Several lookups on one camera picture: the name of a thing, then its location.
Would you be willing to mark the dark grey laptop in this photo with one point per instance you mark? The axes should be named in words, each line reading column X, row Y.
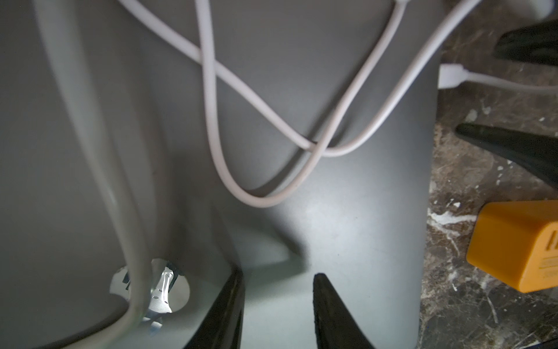
column 359, row 218

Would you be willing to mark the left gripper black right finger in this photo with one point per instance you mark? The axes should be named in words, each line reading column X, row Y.
column 334, row 325

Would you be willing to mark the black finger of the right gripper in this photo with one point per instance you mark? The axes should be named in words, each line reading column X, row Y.
column 535, row 153
column 536, row 44

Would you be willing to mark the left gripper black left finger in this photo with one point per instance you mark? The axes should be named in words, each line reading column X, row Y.
column 223, row 324

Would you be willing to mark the orange power strip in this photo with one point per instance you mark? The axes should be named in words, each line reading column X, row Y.
column 516, row 243

